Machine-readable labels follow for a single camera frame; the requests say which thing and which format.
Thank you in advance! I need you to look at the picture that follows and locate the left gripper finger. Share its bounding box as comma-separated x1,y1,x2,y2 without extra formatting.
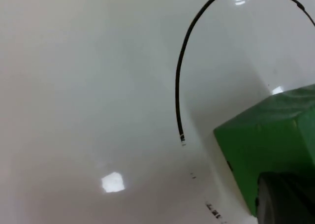
255,171,315,224

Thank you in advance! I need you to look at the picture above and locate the green cube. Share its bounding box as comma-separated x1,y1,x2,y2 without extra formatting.
213,83,315,216

